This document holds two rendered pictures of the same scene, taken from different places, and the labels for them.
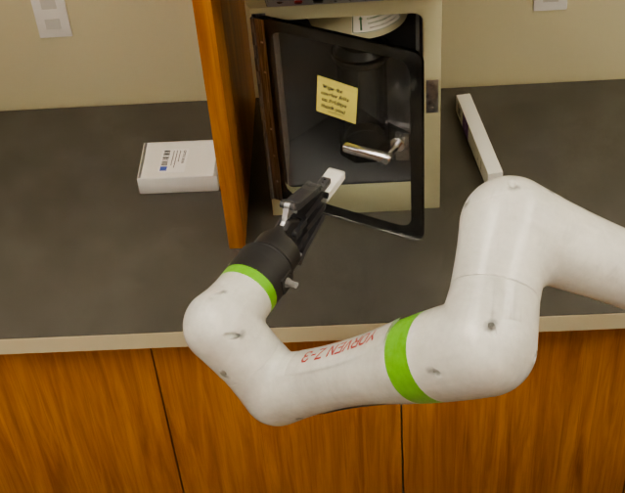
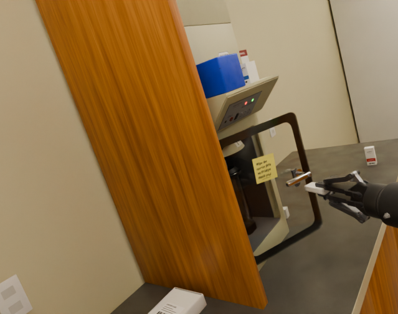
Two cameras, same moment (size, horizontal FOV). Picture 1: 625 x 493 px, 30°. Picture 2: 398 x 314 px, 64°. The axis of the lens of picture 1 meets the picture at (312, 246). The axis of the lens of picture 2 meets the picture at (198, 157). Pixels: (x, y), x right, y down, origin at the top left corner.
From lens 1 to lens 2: 1.68 m
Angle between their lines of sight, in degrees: 54
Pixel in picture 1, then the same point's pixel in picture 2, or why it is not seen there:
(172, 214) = not seen: outside the picture
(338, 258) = (304, 265)
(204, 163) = (187, 297)
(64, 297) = not seen: outside the picture
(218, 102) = (232, 192)
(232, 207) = (256, 273)
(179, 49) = (101, 275)
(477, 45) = not seen: hidden behind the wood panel
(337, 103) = (266, 170)
